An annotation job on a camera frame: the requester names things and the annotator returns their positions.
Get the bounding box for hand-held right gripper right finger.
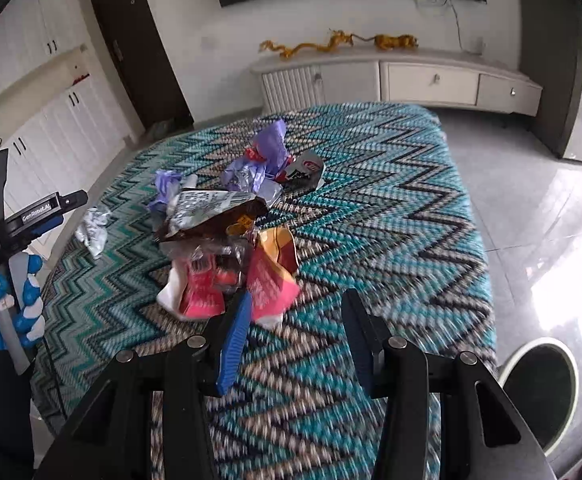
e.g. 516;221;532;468
340;288;561;480

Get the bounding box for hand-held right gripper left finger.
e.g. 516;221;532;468
33;290;254;480

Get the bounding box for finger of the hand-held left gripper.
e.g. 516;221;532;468
60;190;90;214

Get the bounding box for silver wrapper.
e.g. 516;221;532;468
75;206;110;259

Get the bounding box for red pink packet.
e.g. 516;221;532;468
157;252;244;322

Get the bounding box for orange pink snack bag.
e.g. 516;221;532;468
246;226;300;330

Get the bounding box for clear plastic wrapper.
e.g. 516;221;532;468
161;237;253;273

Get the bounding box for small purple wrapper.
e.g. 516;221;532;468
147;170;198;217

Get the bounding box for silver brown snack bag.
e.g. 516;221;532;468
155;189;268;248

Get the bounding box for round grey trash bin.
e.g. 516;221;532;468
498;337;580;457

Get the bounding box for black red snack wrapper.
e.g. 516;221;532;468
273;150;327;192

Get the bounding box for large purple wrapper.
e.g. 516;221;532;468
220;119;297;208

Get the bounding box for person's left hand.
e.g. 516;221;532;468
0;253;46;352

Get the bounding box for zigzag knitted blanket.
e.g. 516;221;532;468
31;101;497;480

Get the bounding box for dark brown door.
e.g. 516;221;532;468
88;0;194;131

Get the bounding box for golden dragon figurine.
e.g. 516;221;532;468
258;30;354;60

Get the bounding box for white television cabinet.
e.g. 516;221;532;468
249;47;543;117

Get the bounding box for golden tiger figurine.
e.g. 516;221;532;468
353;33;419;52

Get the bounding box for silver grey refrigerator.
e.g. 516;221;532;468
514;0;582;166

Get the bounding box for white wall cabinets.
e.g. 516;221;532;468
0;0;132;223

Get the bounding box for black television cable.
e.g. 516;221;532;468
410;0;473;54

